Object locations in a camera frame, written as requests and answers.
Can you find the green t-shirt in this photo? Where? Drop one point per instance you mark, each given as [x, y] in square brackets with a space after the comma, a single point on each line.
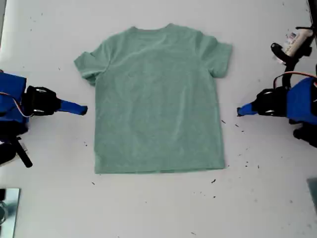
[158, 99]

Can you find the steel plate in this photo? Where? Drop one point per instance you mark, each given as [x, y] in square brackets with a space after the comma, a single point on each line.
[12, 210]

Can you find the black camera stalk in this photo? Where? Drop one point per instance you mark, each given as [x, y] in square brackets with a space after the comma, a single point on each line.
[288, 74]
[24, 153]

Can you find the black camera box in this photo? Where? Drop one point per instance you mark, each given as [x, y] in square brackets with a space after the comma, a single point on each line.
[7, 155]
[297, 42]

